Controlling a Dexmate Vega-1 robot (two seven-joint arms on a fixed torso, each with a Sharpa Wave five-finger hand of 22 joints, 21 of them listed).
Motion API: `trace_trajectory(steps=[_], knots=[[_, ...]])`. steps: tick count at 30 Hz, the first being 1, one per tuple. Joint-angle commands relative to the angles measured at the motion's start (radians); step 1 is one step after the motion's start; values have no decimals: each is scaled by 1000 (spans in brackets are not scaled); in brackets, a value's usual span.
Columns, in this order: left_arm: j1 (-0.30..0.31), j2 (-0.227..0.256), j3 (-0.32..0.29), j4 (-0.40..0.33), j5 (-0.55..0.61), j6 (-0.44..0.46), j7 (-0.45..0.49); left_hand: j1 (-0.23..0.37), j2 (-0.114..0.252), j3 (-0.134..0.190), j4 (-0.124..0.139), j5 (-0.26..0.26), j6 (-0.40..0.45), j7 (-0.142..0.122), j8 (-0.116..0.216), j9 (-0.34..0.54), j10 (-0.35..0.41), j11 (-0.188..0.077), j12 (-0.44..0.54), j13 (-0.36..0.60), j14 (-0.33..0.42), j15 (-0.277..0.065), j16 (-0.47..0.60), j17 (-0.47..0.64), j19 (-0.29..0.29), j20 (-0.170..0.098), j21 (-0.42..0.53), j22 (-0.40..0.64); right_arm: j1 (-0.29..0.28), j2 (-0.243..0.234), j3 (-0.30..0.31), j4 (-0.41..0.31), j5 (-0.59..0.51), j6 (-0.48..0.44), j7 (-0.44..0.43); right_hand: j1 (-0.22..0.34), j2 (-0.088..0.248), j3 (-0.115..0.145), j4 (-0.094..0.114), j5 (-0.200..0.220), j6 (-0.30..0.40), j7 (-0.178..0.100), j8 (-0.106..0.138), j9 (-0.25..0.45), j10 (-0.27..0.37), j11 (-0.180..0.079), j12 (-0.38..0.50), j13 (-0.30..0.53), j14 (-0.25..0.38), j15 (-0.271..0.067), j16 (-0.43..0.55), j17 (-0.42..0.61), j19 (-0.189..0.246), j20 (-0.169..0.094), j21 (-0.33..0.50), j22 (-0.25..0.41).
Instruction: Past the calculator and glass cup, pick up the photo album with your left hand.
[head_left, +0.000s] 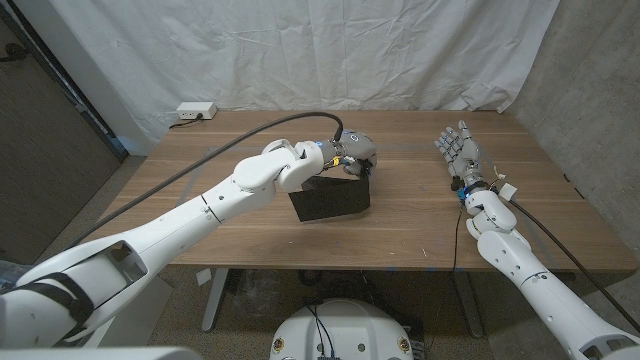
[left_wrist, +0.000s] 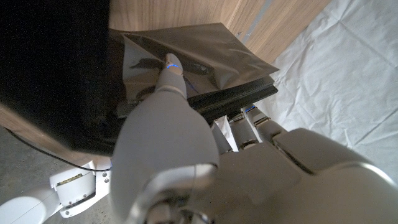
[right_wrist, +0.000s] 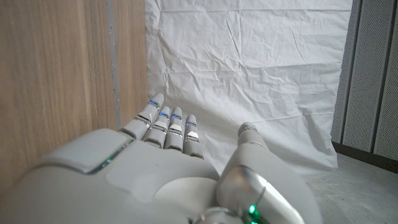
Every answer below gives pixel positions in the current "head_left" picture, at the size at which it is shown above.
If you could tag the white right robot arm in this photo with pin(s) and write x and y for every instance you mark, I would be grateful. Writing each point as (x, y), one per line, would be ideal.
(515, 255)

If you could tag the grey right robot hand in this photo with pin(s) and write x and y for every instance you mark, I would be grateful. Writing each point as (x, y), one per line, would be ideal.
(465, 152)

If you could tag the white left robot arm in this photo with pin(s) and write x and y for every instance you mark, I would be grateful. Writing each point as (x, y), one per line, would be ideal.
(225, 200)

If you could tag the white floor platform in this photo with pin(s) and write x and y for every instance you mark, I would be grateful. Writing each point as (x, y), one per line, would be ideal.
(145, 315)

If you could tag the white power strip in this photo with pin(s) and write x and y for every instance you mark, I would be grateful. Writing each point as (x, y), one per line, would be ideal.
(196, 110)

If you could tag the perforated partition panel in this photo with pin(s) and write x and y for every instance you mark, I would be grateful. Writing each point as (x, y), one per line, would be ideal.
(40, 150)

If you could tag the white paper tag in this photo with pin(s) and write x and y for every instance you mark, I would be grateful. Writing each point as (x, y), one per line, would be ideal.
(203, 276)

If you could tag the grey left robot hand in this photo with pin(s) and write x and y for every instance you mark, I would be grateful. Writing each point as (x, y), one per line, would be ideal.
(360, 147)

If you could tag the white backdrop cloth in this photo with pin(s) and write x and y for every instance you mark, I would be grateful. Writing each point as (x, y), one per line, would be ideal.
(300, 50)

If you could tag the grey table leg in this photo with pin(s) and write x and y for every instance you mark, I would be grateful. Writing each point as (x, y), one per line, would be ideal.
(467, 305)
(214, 300)

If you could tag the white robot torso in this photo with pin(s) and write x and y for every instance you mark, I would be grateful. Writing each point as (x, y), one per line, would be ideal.
(340, 330)

